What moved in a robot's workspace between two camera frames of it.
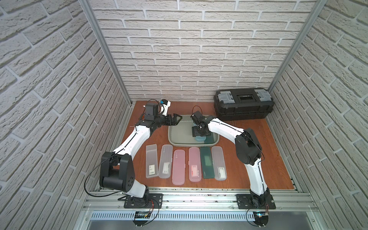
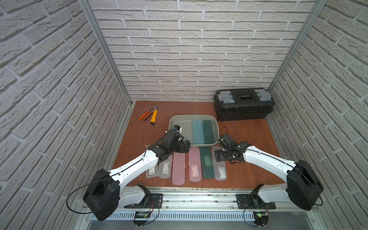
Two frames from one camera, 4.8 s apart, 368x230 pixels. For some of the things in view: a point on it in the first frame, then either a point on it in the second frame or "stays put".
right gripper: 194,132 to 218,156
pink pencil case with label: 195,171 stays put
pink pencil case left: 178,167 stays put
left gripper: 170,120 to 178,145
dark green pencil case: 207,164 stays put
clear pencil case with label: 219,165 stays put
